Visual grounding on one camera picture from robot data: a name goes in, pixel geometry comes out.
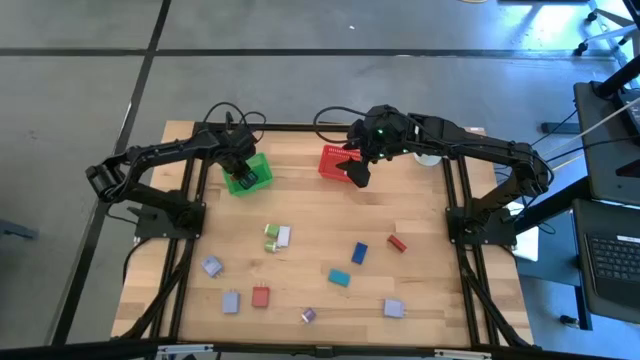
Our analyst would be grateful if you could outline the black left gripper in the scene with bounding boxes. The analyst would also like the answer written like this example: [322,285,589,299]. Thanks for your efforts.
[214,127,260,190]

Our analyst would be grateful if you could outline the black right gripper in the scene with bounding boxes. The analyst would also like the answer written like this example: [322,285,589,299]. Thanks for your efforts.
[335,104,409,189]

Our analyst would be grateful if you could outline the blue rectangular box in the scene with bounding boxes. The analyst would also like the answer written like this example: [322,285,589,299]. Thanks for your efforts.
[350,241,369,266]

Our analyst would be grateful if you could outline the lavender wall charger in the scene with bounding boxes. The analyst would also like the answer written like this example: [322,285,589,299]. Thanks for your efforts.
[383,298,407,320]
[200,255,225,279]
[221,289,242,315]

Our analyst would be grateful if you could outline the teal rectangular box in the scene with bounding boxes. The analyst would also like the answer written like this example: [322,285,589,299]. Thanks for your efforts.
[327,268,352,289]

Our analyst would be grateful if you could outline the red wall charger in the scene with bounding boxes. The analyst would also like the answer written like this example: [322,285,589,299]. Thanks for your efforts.
[251,284,271,309]

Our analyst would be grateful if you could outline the grey mesh office chair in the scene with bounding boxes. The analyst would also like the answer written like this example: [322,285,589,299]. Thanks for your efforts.
[573,0,640,57]

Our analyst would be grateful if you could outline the green plastic basket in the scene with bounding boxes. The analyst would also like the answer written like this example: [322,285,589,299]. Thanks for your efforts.
[221,152,275,198]

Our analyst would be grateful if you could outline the red plastic basket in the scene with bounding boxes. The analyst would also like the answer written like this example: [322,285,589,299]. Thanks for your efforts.
[317,144,362,183]

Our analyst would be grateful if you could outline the white paper sheet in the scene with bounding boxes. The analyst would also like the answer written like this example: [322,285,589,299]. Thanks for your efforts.
[509,199,540,263]

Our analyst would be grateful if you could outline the black stand beam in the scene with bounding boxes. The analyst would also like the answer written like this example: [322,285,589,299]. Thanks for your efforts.
[513,175,592,235]

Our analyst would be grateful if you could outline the black stand foot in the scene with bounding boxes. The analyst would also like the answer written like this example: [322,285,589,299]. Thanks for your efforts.
[540,121,581,135]

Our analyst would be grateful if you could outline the black crossbar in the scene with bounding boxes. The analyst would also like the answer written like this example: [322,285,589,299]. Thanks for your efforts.
[0,337,640,360]

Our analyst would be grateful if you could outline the grey floor object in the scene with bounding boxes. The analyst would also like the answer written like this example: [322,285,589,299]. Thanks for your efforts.
[0,218,40,241]

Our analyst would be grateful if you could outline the black side desk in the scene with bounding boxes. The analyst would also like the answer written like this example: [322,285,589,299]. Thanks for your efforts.
[573,81,640,206]

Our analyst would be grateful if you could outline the black laptop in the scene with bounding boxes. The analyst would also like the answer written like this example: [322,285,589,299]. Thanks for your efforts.
[572,198,640,324]

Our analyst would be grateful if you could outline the black pole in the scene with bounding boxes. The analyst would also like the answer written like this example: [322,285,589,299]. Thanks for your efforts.
[592,53,640,99]

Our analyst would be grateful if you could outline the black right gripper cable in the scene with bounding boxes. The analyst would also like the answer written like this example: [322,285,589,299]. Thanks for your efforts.
[313,105,374,145]

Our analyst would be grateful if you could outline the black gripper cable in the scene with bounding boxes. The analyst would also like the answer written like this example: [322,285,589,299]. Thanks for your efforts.
[313,105,374,145]
[202,102,269,146]

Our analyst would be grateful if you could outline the black aluminium table frame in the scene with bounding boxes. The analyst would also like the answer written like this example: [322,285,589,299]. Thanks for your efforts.
[119,121,534,351]

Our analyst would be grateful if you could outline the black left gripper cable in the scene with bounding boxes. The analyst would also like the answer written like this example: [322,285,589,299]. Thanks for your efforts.
[202,102,269,146]

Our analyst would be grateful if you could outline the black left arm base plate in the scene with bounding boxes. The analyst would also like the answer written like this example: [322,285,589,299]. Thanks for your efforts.
[133,199,207,240]

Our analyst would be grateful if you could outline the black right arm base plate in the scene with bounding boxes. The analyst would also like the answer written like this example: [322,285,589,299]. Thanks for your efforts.
[445,206,518,247]

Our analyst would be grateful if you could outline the silver metal bracket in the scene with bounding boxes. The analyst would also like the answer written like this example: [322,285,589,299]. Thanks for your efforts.
[156,343,215,357]
[433,348,494,360]

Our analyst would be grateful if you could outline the white cable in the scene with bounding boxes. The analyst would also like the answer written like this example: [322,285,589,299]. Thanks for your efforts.
[544,97,640,157]

